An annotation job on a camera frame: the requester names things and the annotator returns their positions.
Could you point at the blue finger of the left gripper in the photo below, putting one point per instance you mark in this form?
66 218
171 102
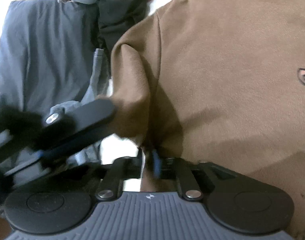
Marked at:
74 117

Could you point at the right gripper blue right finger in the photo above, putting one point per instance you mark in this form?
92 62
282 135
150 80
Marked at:
176 169

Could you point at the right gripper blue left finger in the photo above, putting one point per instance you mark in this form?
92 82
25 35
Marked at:
112 176

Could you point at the brown printed t-shirt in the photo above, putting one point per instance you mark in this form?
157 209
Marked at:
217 80

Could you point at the cream bear print bedsheet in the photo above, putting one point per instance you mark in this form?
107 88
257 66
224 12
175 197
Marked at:
113 147

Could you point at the blue denim garment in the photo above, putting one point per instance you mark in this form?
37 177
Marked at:
36 171

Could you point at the dark grey pillow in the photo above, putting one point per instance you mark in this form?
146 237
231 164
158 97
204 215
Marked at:
47 49

